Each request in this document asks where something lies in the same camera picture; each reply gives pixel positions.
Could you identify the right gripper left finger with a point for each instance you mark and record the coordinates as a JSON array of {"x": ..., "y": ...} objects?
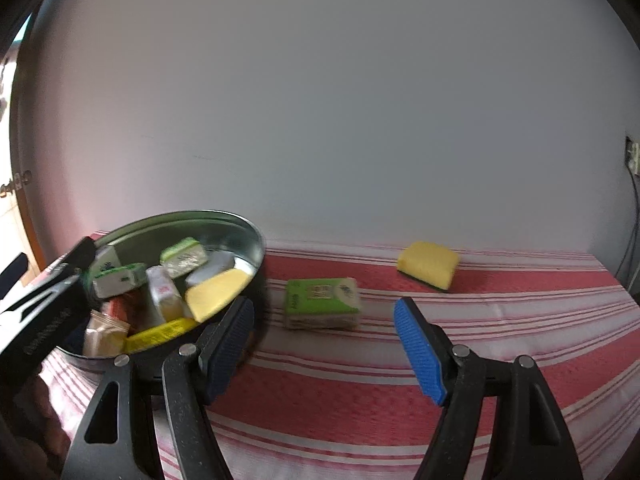
[{"x": 116, "y": 438}]

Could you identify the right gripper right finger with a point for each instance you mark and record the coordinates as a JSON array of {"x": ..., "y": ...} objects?
[{"x": 530, "y": 438}]

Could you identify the large green tissue pack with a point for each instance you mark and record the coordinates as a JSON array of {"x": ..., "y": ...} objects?
[{"x": 118, "y": 281}]

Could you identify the yellow snack packet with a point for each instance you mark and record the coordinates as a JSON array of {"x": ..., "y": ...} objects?
[{"x": 154, "y": 336}]

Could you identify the small green tissue pack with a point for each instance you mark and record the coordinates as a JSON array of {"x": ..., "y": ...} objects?
[{"x": 183, "y": 257}]

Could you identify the yellow sponge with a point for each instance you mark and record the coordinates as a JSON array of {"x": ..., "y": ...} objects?
[
  {"x": 211, "y": 296},
  {"x": 430, "y": 263}
]

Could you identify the beige snack packet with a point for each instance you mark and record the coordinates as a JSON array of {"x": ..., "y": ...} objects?
[{"x": 104, "y": 336}]

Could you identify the red snack packet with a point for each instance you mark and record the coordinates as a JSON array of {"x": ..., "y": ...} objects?
[{"x": 127, "y": 308}]

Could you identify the brown wooden door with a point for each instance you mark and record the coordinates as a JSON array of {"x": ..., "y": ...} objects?
[{"x": 34, "y": 251}]

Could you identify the white pink small packet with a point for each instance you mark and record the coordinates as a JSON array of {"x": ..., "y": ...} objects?
[{"x": 164, "y": 293}]

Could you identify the round metal tin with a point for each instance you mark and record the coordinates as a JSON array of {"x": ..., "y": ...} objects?
[{"x": 143, "y": 241}]

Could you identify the red white striped cloth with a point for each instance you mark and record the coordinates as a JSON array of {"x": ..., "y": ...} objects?
[{"x": 346, "y": 405}]

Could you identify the metal door handle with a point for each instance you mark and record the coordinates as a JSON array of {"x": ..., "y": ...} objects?
[{"x": 19, "y": 180}]

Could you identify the wall power socket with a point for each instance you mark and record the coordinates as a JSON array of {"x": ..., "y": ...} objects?
[{"x": 632, "y": 155}]

